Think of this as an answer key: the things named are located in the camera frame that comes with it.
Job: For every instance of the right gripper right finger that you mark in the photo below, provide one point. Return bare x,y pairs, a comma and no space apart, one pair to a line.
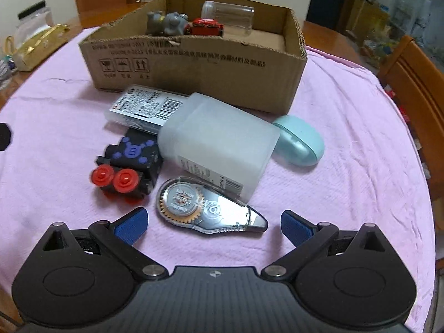
309,241

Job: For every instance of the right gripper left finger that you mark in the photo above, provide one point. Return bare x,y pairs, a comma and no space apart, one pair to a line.
117,240

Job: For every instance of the black toy train red wheels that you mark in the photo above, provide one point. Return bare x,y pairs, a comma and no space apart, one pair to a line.
130,168

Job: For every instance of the clear correction tape dispenser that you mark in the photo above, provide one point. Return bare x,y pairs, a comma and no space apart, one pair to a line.
191,204

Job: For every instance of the mint green earbud case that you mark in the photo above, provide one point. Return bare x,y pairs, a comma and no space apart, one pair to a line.
299,143

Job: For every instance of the frosted translucent plastic box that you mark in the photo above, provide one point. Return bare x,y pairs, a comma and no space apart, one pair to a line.
219,143

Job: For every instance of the pink tablecloth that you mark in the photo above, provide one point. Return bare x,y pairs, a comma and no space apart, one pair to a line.
370,172

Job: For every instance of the clear case with label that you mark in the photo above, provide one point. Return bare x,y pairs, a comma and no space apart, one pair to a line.
144,108

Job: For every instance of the brown cardboard box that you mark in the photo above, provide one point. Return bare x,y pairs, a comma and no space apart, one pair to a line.
260,71

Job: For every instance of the wooden chair right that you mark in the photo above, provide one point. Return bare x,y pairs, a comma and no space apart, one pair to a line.
418,85

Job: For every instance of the gold tissue box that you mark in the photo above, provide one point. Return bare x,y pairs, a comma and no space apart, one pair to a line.
36,49

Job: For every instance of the grey elephant figurine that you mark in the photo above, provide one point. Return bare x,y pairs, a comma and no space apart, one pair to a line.
161,24

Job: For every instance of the red toy train car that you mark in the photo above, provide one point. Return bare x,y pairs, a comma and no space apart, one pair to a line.
204,27

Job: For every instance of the clear plastic jar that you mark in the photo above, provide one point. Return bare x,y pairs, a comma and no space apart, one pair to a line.
237,19

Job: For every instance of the clear container black lid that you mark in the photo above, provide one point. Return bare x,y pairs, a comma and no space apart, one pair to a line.
33,20

